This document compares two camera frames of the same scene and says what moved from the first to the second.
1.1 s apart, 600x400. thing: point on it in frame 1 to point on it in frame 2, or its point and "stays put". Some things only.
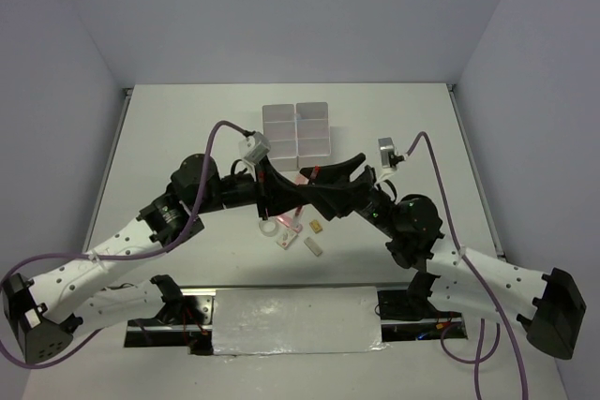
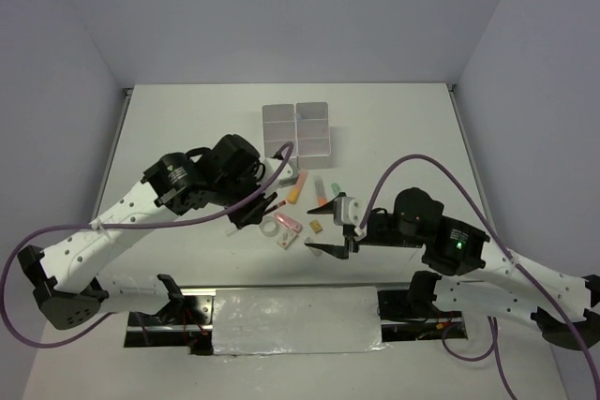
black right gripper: x=344 y=194 to x=337 y=250
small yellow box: x=315 y=226 stays put
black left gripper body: x=240 y=190 to x=240 y=218
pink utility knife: x=288 y=221 stays put
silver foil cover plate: x=298 y=319 stays put
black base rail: x=190 y=323 stays put
